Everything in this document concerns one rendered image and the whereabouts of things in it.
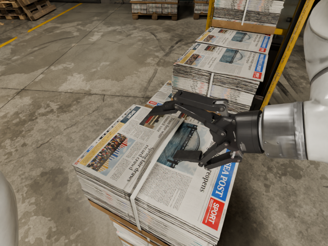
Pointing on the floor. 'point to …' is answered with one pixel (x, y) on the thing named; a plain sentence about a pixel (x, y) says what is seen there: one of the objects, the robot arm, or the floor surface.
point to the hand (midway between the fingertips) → (168, 134)
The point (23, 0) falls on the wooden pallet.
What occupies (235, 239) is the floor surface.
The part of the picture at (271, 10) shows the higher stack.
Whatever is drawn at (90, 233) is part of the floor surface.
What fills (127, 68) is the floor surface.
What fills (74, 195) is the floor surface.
